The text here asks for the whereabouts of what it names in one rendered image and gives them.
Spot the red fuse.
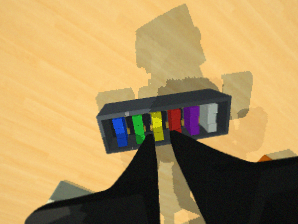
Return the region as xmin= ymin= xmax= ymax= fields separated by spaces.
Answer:
xmin=167 ymin=108 xmax=182 ymax=133

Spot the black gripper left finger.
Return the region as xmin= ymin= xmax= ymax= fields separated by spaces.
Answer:
xmin=24 ymin=134 xmax=161 ymax=224

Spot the dark grey fuse block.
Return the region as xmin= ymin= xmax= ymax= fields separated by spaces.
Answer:
xmin=96 ymin=88 xmax=232 ymax=155

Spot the pale grey shallow tray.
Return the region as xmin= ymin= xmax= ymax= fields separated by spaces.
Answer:
xmin=45 ymin=181 xmax=93 ymax=204

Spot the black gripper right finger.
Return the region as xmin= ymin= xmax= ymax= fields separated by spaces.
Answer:
xmin=170 ymin=130 xmax=298 ymax=224

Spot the green fuse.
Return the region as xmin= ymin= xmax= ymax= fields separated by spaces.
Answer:
xmin=132 ymin=114 xmax=145 ymax=144

